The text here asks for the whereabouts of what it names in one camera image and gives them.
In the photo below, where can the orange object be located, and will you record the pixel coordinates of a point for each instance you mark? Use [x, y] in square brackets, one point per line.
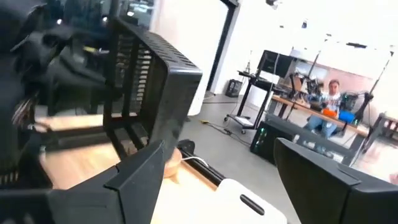
[329, 112]

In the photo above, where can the long wooden table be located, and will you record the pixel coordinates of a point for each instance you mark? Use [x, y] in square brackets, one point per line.
[298, 105]

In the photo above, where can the black crate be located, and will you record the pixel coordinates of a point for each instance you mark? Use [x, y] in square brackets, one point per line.
[234, 88]

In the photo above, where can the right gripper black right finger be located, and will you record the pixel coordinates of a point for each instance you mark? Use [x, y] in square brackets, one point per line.
[335, 199]

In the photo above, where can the black tripod stand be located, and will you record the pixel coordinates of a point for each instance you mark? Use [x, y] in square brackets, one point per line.
[367, 99]

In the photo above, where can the black slotted plastic basket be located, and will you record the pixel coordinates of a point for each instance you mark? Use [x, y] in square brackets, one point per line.
[174, 81]

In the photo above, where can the seated person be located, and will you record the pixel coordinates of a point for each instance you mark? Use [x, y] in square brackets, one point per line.
[329, 99]

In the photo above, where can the white plastic bin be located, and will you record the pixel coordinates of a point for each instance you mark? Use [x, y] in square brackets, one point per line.
[217, 202]

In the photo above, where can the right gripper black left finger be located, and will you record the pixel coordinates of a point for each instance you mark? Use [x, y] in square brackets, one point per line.
[93, 202]

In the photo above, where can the black computer case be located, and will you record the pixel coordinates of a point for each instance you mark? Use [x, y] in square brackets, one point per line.
[273, 140]

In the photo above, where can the blue object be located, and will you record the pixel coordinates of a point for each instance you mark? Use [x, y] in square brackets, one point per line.
[346, 116]

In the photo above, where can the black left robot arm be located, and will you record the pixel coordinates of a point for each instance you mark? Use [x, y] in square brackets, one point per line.
[15, 77]

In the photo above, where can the yellow power plug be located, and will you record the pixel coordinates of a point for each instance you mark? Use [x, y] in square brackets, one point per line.
[204, 122]

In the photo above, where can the black rolling monitor stand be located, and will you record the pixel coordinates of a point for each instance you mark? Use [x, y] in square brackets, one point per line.
[273, 63]

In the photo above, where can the black background pole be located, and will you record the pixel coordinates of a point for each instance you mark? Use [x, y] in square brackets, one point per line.
[222, 46]

